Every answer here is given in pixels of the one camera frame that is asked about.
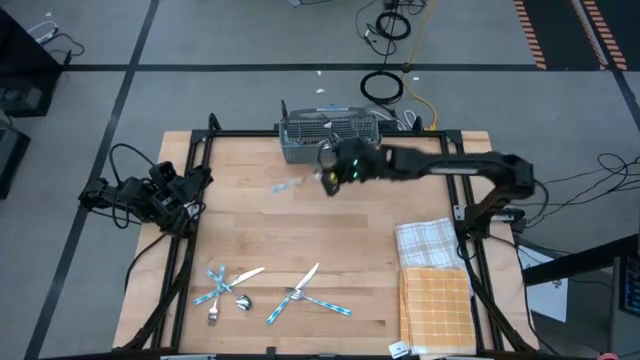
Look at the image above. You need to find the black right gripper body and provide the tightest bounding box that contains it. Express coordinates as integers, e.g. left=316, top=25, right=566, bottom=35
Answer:
left=335, top=137, right=387, bottom=184

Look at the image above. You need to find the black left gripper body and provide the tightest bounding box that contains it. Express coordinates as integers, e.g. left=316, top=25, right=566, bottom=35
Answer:
left=149, top=160, right=196, bottom=224

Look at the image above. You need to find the patterned-handle steel fork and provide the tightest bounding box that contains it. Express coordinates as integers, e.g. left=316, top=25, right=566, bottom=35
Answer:
left=207, top=264, right=227, bottom=326
left=285, top=287, right=353, bottom=318
left=271, top=174, right=322, bottom=196

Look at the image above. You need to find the grey plastic cutlery basket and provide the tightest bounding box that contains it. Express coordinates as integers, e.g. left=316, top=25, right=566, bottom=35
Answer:
left=278, top=106, right=381, bottom=165

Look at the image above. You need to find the white checked dish towel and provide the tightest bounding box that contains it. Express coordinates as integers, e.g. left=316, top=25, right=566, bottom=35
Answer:
left=395, top=217, right=469, bottom=271

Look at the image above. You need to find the black floor box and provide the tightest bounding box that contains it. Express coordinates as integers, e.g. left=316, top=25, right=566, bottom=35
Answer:
left=0, top=119, right=31, bottom=201

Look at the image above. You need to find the orange checked dish towel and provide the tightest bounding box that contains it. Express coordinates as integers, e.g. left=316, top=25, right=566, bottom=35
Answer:
left=398, top=267, right=478, bottom=356

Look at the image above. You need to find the glass-panel computer case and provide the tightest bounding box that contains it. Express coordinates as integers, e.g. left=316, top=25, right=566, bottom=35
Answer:
left=0, top=74, right=54, bottom=119

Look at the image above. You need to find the black computer case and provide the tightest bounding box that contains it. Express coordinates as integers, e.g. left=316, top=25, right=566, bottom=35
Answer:
left=0, top=9, right=64, bottom=77

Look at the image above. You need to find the black workstation desk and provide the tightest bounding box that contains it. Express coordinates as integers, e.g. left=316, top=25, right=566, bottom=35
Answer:
left=522, top=233, right=640, bottom=360

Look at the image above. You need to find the white cable bundle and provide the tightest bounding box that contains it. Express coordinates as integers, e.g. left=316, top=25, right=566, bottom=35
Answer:
left=372, top=107, right=419, bottom=132

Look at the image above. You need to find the black aluminium table frame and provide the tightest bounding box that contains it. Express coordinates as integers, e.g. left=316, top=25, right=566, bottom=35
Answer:
left=115, top=112, right=540, bottom=360

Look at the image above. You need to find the large black cable coil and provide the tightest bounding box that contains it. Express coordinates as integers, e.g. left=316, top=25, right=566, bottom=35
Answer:
left=359, top=70, right=405, bottom=106

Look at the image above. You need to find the small black cable coil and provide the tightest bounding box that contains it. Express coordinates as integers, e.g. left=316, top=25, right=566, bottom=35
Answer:
left=374, top=10, right=412, bottom=41

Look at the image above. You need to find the yellow cable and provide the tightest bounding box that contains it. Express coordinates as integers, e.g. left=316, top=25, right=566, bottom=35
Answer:
left=401, top=0, right=440, bottom=132

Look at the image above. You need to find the black cable bundle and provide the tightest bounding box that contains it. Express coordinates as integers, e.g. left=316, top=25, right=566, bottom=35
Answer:
left=514, top=152, right=640, bottom=231

